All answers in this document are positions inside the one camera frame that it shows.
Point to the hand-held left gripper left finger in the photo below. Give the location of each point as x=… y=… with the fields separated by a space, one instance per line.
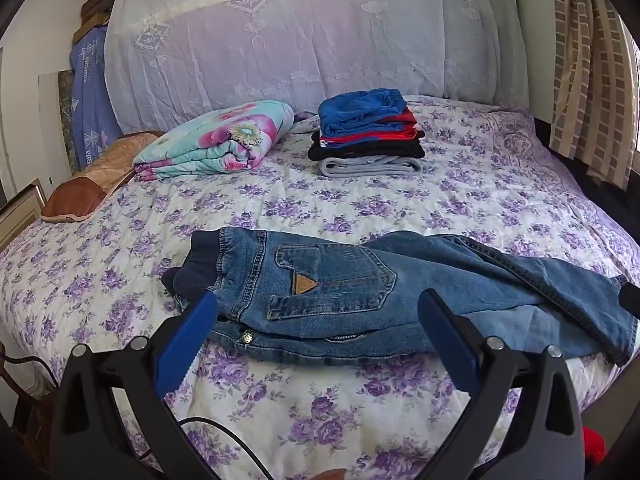
x=192 y=335

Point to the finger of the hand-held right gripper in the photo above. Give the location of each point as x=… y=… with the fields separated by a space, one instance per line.
x=631 y=300

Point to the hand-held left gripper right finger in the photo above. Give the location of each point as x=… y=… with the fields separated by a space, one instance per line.
x=445 y=335

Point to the blue denim pants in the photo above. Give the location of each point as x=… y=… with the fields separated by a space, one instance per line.
x=325 y=280

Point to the bed with purple floral sheet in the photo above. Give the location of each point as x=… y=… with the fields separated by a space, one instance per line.
x=300 y=410

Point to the red cloth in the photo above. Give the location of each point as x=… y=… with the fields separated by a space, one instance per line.
x=595 y=447

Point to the brown pillow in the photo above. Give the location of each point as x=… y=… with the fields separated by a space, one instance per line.
x=85 y=185

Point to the folded grey garment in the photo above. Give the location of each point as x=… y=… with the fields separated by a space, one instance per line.
x=370 y=166

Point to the folded floral blanket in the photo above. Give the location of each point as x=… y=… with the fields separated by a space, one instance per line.
x=220 y=140

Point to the stack of folded clothes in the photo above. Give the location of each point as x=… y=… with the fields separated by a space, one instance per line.
x=370 y=150

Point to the beige checked curtain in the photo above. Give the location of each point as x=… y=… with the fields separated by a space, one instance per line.
x=595 y=85

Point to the folded red and blue garment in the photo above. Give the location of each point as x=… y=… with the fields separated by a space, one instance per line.
x=405 y=119

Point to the folded blue shorts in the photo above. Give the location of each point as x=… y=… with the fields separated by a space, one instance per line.
x=360 y=107

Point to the marble pattern board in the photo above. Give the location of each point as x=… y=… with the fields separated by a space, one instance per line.
x=65 y=115

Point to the blue printed cloth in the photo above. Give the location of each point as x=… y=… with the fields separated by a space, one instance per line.
x=90 y=100

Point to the wooden box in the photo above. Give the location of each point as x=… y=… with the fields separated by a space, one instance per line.
x=95 y=10

